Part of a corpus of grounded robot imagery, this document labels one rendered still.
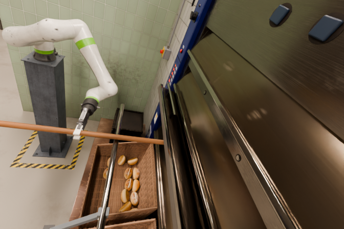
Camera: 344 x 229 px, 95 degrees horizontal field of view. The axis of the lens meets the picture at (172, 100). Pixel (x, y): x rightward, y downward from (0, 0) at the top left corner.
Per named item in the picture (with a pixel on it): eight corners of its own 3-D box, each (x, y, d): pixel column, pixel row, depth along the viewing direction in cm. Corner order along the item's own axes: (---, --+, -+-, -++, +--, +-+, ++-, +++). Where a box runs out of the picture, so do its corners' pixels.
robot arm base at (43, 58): (45, 46, 142) (44, 40, 138) (64, 51, 147) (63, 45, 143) (28, 59, 122) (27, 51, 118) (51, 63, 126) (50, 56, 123)
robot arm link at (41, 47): (25, 48, 120) (20, 22, 110) (46, 46, 133) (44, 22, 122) (37, 56, 118) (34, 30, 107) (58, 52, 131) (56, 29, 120)
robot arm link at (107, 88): (85, 51, 112) (75, 50, 101) (99, 44, 111) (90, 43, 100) (109, 96, 121) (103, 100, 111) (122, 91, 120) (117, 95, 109)
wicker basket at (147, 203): (146, 156, 162) (153, 139, 147) (149, 223, 119) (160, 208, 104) (94, 153, 146) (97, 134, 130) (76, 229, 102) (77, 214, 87)
